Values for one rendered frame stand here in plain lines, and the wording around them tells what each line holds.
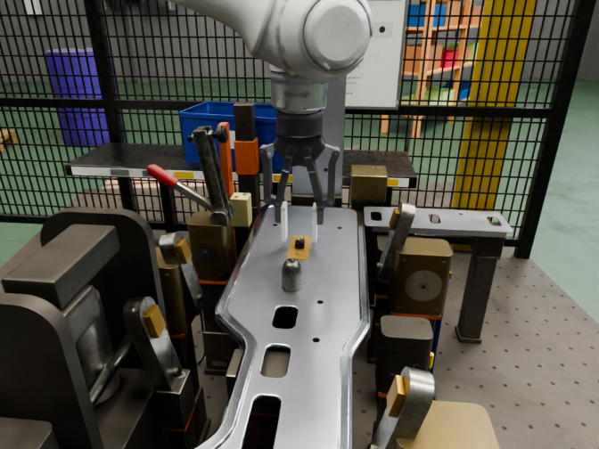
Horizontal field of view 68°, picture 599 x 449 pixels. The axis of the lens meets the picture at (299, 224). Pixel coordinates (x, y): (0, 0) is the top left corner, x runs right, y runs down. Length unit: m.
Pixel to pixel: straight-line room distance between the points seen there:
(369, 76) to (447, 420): 0.96
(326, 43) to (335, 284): 0.38
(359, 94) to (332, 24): 0.80
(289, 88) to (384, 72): 0.61
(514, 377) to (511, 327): 0.17
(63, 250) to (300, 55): 0.30
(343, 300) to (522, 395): 0.49
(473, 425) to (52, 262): 0.41
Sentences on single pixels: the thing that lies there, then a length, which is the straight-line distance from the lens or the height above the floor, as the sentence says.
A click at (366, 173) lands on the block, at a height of 1.06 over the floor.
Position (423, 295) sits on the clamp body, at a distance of 0.76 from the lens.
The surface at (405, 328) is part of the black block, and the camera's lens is 0.65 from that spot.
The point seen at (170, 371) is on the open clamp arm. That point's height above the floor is 1.01.
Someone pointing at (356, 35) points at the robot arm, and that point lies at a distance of 0.48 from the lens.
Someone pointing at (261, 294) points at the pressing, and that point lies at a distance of 0.69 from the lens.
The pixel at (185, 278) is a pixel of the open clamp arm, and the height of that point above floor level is 1.05.
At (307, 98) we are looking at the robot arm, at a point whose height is 1.27.
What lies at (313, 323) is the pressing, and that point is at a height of 1.00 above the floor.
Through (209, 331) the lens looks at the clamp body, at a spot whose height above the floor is 0.81.
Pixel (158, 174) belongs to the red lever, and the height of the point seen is 1.14.
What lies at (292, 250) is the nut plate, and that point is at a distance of 0.79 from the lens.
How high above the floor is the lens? 1.39
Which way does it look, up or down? 26 degrees down
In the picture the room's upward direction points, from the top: straight up
